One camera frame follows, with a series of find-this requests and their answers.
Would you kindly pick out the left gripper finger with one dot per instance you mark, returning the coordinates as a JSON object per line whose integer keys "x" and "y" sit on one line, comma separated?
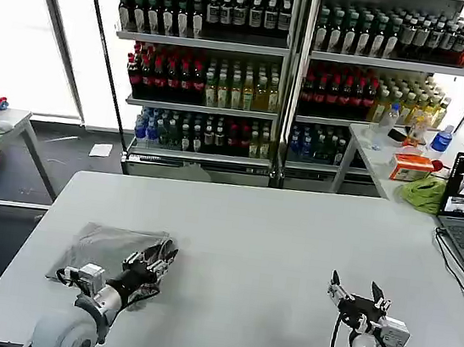
{"x": 165, "y": 261}
{"x": 139, "y": 256}

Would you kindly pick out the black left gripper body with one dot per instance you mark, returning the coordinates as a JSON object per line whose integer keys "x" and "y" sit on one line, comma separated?
{"x": 132, "y": 280}

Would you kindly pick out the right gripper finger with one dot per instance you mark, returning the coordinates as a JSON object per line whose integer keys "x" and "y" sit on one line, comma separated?
{"x": 380, "y": 298}
{"x": 338, "y": 290}

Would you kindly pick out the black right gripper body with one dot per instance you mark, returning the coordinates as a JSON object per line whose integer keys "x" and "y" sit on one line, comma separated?
{"x": 361, "y": 310}

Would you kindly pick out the grey printed t-shirt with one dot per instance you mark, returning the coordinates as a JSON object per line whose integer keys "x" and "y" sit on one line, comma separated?
{"x": 107, "y": 242}

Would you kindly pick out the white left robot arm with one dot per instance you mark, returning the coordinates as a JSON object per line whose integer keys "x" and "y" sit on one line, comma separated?
{"x": 66, "y": 329}

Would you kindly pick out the green crumpled cloth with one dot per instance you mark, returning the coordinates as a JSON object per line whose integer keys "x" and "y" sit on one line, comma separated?
{"x": 424, "y": 194}

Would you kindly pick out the white paper sheet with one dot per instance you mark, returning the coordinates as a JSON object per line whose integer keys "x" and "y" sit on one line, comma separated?
{"x": 101, "y": 150}

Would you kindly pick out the orange cardboard box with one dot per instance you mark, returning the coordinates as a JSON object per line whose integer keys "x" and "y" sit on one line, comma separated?
{"x": 408, "y": 167}

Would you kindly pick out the white side table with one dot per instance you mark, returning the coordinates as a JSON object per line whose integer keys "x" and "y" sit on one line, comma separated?
{"x": 367, "y": 157}

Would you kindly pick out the small red object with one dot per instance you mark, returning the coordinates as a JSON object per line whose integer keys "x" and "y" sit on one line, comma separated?
{"x": 438, "y": 165}

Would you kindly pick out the black phone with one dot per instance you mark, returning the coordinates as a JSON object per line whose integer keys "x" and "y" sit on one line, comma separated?
{"x": 396, "y": 135}

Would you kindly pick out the blue labelled water bottle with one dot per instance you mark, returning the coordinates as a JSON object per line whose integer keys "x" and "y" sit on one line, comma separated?
{"x": 441, "y": 141}

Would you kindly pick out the clear plastic water bottle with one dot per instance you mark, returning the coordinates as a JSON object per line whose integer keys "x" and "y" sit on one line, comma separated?
{"x": 389, "y": 119}

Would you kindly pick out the grey side table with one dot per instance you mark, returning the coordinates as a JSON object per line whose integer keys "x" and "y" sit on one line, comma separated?
{"x": 11, "y": 127}

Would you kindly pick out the shelf rack with bottles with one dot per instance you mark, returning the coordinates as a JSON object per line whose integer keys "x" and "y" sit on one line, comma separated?
{"x": 202, "y": 71}
{"x": 369, "y": 72}

